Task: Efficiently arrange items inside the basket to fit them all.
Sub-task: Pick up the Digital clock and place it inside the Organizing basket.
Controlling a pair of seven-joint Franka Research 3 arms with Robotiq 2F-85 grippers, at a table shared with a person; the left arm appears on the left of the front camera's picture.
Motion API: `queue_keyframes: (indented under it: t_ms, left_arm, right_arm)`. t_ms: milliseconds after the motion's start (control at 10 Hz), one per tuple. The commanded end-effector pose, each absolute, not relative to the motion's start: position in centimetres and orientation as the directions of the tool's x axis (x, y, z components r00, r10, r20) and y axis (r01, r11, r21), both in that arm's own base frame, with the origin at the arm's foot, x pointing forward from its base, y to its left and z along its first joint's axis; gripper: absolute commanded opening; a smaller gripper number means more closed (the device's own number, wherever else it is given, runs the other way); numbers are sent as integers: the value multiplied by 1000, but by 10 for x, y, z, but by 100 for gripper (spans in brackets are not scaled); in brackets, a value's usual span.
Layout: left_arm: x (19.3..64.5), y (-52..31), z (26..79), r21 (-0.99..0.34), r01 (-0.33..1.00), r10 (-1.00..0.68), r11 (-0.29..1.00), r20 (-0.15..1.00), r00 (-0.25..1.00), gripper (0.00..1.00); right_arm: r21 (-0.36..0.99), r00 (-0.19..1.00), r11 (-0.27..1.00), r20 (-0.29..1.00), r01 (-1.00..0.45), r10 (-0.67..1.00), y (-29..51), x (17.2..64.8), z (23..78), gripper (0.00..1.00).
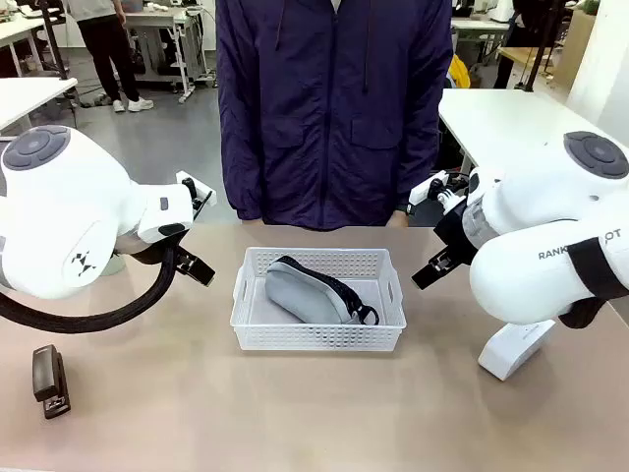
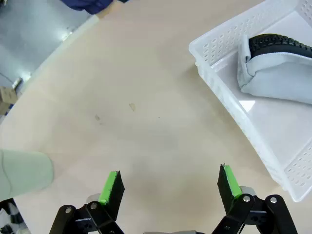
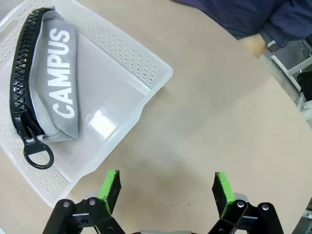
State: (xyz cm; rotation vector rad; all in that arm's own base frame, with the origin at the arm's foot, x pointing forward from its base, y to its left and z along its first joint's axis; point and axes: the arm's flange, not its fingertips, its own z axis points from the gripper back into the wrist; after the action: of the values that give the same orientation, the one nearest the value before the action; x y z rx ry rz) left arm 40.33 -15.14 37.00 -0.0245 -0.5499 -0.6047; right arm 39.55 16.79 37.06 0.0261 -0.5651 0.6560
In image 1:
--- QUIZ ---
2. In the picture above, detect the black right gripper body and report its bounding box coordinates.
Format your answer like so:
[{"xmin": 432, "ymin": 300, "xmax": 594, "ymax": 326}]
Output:
[{"xmin": 429, "ymin": 199, "xmax": 481, "ymax": 272}]

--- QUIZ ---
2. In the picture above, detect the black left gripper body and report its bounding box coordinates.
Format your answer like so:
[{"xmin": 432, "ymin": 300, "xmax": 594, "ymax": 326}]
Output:
[{"xmin": 117, "ymin": 226, "xmax": 193, "ymax": 267}]

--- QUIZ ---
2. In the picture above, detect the grey pouch with black zipper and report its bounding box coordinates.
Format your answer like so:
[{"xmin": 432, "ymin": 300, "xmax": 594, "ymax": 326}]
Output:
[{"xmin": 264, "ymin": 254, "xmax": 381, "ymax": 326}]

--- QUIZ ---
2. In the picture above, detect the black stapler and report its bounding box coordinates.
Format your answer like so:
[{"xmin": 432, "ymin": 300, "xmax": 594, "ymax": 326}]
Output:
[{"xmin": 31, "ymin": 343, "xmax": 73, "ymax": 421}]

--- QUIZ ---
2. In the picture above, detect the white perforated plastic basket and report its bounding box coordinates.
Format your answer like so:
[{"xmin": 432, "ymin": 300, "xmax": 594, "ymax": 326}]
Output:
[{"xmin": 230, "ymin": 245, "xmax": 408, "ymax": 351}]

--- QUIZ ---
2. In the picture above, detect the large white side table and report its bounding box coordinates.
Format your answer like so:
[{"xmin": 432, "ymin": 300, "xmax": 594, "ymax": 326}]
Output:
[{"xmin": 436, "ymin": 88, "xmax": 615, "ymax": 173}]

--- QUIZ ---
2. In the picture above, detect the yellow bag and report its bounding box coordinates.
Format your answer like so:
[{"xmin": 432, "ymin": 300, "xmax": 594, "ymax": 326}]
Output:
[{"xmin": 448, "ymin": 53, "xmax": 471, "ymax": 89}]

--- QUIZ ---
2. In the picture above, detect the person in purple jacket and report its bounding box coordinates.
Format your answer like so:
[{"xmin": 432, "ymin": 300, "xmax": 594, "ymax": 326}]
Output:
[{"xmin": 215, "ymin": 0, "xmax": 456, "ymax": 232}]

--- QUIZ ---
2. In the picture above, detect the wooden top desk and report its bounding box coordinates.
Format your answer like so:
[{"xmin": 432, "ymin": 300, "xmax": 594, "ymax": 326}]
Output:
[{"xmin": 497, "ymin": 46, "xmax": 566, "ymax": 89}]

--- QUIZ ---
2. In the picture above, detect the bystander in dark clothes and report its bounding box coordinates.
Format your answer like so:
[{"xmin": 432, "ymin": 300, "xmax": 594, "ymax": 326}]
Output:
[{"xmin": 492, "ymin": 0, "xmax": 542, "ymax": 89}]

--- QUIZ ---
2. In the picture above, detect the black clamp pole stand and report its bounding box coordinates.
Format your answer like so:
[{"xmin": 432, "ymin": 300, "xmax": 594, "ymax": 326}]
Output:
[
  {"xmin": 519, "ymin": 0, "xmax": 562, "ymax": 93},
  {"xmin": 37, "ymin": 0, "xmax": 71, "ymax": 81}
]

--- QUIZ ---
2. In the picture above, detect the bystander in black trousers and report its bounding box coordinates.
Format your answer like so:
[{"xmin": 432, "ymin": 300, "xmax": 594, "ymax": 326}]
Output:
[{"xmin": 66, "ymin": 0, "xmax": 154, "ymax": 113}]

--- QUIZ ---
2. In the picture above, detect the white background desk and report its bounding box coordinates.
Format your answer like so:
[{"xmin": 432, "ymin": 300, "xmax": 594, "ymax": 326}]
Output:
[
  {"xmin": 450, "ymin": 17, "xmax": 512, "ymax": 56},
  {"xmin": 0, "ymin": 14, "xmax": 46, "ymax": 78}
]

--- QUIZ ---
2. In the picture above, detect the brown cardboard cabinet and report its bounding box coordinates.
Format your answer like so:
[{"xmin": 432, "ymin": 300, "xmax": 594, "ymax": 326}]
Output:
[{"xmin": 558, "ymin": 9, "xmax": 597, "ymax": 92}]

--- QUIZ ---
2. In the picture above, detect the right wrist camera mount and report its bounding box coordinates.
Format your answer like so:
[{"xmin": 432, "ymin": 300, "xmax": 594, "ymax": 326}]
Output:
[{"xmin": 408, "ymin": 169, "xmax": 473, "ymax": 210}]

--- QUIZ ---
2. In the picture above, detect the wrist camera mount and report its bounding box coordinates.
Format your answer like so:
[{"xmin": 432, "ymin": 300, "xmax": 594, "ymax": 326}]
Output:
[
  {"xmin": 175, "ymin": 169, "xmax": 218, "ymax": 222},
  {"xmin": 408, "ymin": 169, "xmax": 473, "ymax": 210}
]

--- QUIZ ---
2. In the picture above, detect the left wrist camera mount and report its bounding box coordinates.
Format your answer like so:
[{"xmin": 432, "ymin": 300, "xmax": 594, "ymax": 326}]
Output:
[{"xmin": 175, "ymin": 169, "xmax": 218, "ymax": 222}]

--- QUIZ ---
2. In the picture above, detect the grey metal-frame workbench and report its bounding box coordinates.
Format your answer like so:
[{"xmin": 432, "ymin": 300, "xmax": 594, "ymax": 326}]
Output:
[{"xmin": 125, "ymin": 7, "xmax": 217, "ymax": 104}]

